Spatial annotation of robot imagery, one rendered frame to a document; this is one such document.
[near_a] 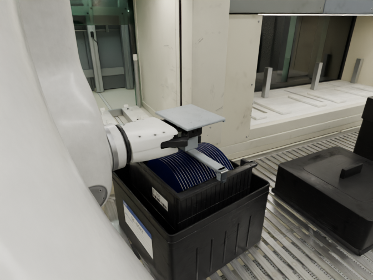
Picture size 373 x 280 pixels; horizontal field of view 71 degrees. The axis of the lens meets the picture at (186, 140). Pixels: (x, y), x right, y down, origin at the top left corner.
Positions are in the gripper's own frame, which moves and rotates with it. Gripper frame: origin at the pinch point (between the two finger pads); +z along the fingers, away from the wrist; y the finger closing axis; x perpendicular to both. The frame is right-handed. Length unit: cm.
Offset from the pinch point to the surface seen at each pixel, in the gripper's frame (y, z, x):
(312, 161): 7.7, 43.1, -19.9
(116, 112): -65, 9, -17
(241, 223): 13.8, 4.5, -19.3
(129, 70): -107, 35, -8
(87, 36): -113, 15, 11
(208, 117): 3.8, 2.7, 2.5
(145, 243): 3.7, -13.9, -22.7
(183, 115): -0.1, -1.0, 2.5
